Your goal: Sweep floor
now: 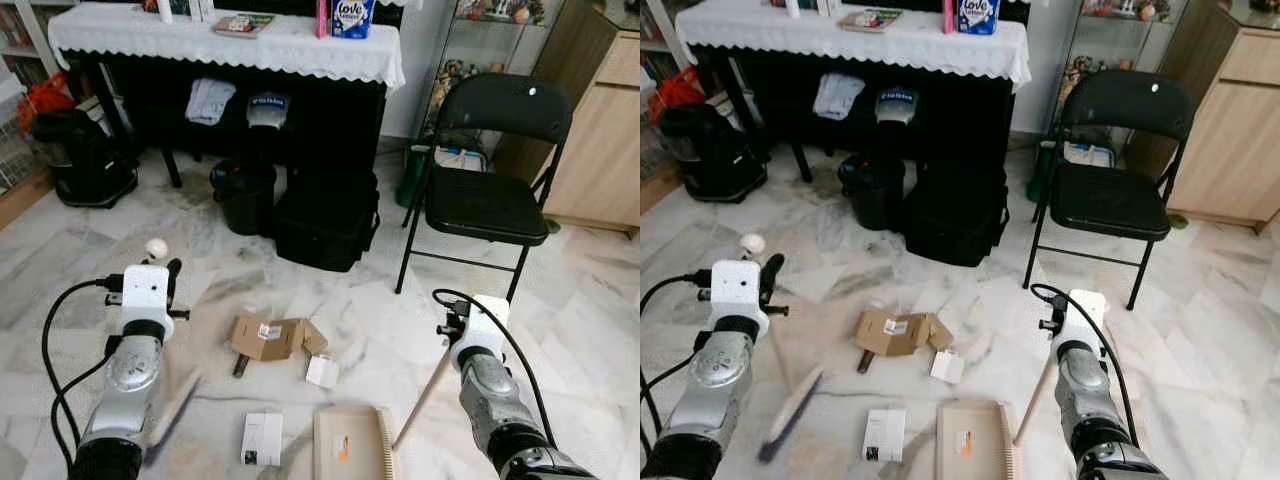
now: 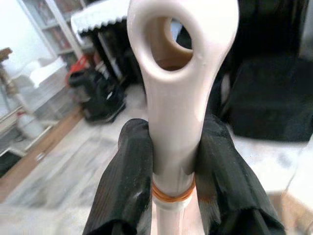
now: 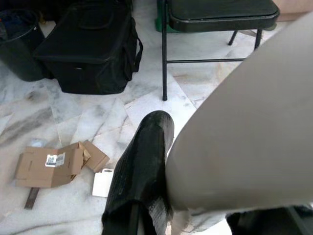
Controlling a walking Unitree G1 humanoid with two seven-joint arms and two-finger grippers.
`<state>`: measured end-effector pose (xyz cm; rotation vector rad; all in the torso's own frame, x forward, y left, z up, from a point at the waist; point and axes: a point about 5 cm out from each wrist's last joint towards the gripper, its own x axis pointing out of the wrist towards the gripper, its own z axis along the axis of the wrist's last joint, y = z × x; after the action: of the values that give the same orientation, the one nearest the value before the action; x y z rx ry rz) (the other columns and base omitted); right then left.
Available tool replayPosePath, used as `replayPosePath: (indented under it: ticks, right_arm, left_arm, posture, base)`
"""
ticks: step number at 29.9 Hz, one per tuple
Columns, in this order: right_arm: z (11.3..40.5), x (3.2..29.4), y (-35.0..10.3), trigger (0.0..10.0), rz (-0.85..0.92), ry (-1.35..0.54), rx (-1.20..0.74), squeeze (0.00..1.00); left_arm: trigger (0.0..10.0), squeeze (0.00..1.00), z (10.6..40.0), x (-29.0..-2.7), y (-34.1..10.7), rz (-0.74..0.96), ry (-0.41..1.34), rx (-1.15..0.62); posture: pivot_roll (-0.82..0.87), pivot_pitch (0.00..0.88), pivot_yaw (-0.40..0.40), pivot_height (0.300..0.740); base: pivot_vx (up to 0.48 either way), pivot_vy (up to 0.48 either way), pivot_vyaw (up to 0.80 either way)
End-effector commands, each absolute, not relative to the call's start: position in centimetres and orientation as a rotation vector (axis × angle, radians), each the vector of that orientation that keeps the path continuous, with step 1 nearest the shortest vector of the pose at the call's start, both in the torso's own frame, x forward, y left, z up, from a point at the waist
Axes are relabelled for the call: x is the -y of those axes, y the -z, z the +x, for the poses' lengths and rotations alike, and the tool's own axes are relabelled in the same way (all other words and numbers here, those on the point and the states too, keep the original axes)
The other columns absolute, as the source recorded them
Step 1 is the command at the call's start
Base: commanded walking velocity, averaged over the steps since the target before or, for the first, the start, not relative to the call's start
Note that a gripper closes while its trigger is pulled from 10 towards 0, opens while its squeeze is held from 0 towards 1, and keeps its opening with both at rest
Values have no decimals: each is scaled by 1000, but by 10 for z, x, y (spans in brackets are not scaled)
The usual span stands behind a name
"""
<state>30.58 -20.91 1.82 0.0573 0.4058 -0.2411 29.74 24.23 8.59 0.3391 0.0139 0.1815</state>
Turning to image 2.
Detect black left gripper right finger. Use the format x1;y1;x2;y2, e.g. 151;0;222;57
195;115;286;235

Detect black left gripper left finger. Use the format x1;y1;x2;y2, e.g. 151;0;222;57
83;118;155;235

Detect beige long-handled broom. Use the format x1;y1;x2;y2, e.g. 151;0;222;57
127;0;239;235

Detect long wooden plank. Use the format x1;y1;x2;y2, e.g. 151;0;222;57
0;107;83;189

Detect black vacuum cleaner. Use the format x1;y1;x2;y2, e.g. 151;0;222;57
68;55;127;122

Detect large black bag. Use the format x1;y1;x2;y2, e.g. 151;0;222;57
226;55;313;142

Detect white plastic jug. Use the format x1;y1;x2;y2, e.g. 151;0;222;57
16;111;51;141

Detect black framed panel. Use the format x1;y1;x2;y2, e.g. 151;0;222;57
0;149;24;179

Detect red bag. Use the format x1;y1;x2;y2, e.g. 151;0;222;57
70;55;97;74

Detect table with white lace cloth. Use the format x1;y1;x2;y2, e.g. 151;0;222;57
70;5;137;84

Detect white bookshelf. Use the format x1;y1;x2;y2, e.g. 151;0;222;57
23;0;85;64

